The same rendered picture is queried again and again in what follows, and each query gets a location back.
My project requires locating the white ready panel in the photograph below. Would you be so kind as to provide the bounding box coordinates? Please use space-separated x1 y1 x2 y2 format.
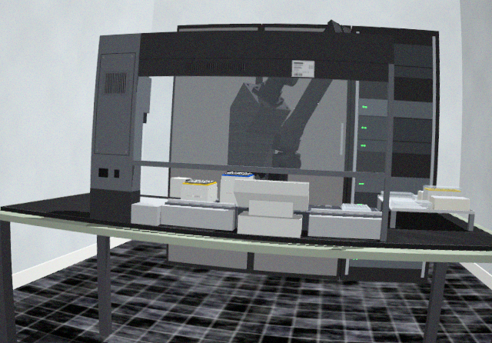
170 178 191 199

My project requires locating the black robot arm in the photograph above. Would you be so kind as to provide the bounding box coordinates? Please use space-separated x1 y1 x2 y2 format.
249 20 351 181

